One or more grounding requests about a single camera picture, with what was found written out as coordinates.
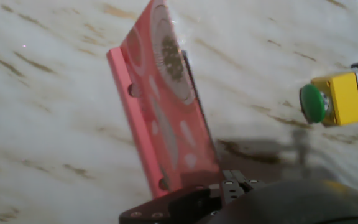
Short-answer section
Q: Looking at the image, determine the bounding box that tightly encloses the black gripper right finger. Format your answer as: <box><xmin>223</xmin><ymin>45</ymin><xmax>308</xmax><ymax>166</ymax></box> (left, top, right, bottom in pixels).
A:
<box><xmin>221</xmin><ymin>169</ymin><xmax>267</xmax><ymax>207</ymax></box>

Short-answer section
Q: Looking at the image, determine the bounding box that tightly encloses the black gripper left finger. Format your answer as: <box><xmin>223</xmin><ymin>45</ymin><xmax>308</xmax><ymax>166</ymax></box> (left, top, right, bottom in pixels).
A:
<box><xmin>118</xmin><ymin>185</ymin><xmax>223</xmax><ymax>224</ymax></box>

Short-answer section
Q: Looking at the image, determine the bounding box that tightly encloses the yellow box with green button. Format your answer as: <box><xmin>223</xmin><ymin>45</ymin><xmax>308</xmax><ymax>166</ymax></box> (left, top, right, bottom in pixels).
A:
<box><xmin>299</xmin><ymin>67</ymin><xmax>358</xmax><ymax>128</ymax></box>

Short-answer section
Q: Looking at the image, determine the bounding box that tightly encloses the pink patterned flat box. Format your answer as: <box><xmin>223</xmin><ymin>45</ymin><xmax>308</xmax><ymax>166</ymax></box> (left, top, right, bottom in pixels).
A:
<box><xmin>106</xmin><ymin>0</ymin><xmax>224</xmax><ymax>200</ymax></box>

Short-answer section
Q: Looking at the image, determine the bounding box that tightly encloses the marble pattern table mat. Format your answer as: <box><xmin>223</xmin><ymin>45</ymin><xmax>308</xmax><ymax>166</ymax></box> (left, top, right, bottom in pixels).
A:
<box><xmin>0</xmin><ymin>0</ymin><xmax>358</xmax><ymax>224</ymax></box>

